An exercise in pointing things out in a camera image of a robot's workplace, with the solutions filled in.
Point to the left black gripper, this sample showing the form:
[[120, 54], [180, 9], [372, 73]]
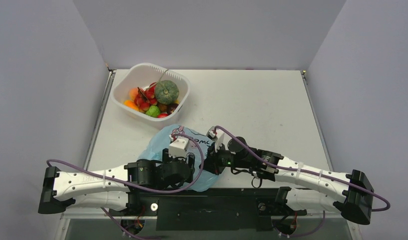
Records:
[[168, 159]]

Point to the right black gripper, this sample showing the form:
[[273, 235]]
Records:
[[217, 159]]

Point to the light blue plastic bag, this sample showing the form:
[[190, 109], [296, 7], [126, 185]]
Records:
[[162, 140]]

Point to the small red fake fruit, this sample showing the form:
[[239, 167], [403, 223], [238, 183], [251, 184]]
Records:
[[163, 115]]

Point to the dark brown fake fruit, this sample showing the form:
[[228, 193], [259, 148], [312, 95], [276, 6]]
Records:
[[171, 108]]

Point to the green fake avocado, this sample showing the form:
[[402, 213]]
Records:
[[166, 92]]

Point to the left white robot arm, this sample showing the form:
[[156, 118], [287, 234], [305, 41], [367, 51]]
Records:
[[115, 188]]

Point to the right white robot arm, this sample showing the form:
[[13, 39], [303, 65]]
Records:
[[348, 194]]

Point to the green fake fruit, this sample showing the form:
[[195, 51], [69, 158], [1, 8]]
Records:
[[153, 111]]

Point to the brown fake kiwi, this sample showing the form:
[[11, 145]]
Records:
[[162, 107]]

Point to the orange yellow fake mango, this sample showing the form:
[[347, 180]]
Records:
[[131, 104]]

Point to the red fake peach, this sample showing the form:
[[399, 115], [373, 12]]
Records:
[[133, 92]]

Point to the white plastic basket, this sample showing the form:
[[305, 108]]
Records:
[[142, 75]]

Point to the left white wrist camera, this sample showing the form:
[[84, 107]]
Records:
[[178, 148]]

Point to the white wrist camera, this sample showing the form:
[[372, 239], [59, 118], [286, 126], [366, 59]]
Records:
[[217, 136], [178, 148]]

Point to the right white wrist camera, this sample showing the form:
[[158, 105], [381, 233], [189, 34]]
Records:
[[217, 136]]

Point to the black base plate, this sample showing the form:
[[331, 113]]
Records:
[[216, 209]]

